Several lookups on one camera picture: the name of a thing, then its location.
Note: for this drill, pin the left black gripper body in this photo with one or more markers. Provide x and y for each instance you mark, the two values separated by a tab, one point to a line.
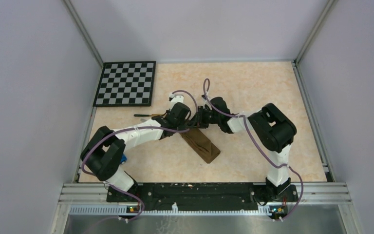
180	126

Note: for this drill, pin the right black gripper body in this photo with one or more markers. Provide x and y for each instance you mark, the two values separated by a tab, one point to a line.
206	117

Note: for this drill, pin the brown cloth napkin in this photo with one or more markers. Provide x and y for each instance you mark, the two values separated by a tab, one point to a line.
201	144

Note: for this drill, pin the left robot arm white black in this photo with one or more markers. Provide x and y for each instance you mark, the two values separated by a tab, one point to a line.
102	155

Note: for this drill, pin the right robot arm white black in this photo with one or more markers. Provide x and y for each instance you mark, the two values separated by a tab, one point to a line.
274	136

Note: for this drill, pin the black white checkerboard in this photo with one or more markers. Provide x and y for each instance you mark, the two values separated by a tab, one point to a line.
126	84

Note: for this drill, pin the blue toy car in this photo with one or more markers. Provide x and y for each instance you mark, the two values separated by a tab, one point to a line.
123	159

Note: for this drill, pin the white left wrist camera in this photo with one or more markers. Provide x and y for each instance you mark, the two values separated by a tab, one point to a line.
175	98

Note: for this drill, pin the knife with wooden handle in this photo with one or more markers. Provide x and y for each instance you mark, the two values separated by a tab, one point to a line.
147	115

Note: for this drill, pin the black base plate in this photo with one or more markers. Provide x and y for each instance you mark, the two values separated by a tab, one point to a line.
232	196

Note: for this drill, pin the aluminium frame rail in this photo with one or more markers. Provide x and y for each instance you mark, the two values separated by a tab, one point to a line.
90	198

